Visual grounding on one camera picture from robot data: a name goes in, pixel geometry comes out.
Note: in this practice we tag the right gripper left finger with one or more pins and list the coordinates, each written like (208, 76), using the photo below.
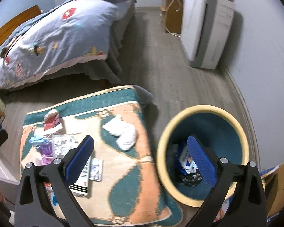
(33, 207)

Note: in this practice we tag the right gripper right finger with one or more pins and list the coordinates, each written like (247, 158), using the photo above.
(248, 205)

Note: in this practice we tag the pink purple candy wrapper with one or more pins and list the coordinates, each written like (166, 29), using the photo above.
(46, 154)

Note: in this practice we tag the white Coltalin medicine box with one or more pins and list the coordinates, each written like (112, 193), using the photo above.
(81, 187)

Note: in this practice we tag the red white snack wrapper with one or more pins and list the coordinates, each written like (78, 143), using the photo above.
(51, 119)

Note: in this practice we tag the silver pill blister pack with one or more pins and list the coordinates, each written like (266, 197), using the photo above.
(96, 169)

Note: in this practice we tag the white tissue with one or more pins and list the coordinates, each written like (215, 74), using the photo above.
(125, 132)

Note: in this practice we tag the blue silver foil wrapper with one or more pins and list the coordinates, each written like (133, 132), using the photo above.
(184, 161)

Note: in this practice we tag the black plastic trash bag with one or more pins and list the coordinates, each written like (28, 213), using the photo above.
(192, 179)

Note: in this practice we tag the teal and yellow trash bin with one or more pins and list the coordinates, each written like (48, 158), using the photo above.
(216, 129)

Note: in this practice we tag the brown cardboard box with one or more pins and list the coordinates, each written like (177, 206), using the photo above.
(275, 201)

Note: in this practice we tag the teal orange patterned cushion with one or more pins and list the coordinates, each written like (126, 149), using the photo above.
(129, 193)

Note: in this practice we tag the wooden bed headboard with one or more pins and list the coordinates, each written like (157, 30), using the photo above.
(11, 25)

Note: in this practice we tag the white grey air purifier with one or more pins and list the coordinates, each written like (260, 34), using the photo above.
(205, 29)

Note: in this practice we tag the wooden side cabinet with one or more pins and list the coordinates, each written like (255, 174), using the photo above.
(172, 14)

